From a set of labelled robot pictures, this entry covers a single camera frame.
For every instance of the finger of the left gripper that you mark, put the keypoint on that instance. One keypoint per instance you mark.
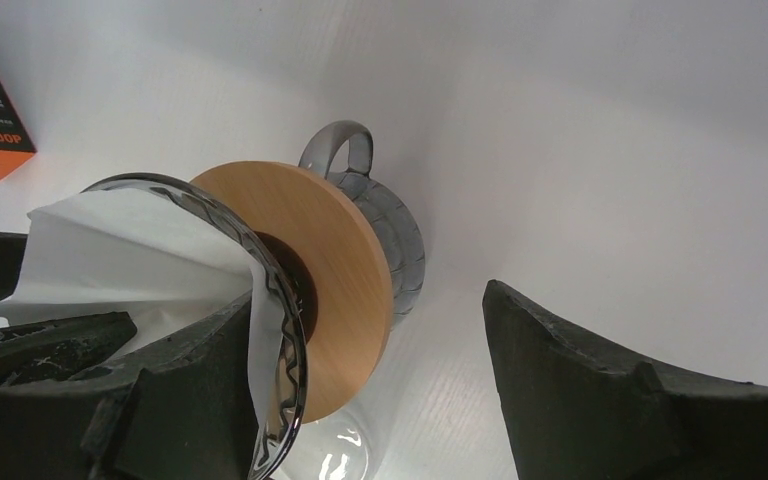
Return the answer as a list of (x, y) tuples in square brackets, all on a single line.
[(53, 349)]

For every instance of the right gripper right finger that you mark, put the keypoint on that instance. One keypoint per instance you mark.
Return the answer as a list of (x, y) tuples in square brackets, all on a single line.
[(579, 406)]

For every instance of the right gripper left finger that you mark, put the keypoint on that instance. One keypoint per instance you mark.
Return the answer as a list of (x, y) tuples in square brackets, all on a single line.
[(178, 408)]

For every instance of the grey ribbed glass dripper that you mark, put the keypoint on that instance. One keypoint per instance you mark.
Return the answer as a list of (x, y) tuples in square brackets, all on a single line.
[(283, 418)]

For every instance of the clear glass with brown band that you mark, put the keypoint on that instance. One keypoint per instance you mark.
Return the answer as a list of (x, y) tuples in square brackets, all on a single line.
[(348, 444)]

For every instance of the grey glass carafe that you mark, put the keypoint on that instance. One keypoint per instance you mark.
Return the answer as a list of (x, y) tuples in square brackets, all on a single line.
[(342, 153)]

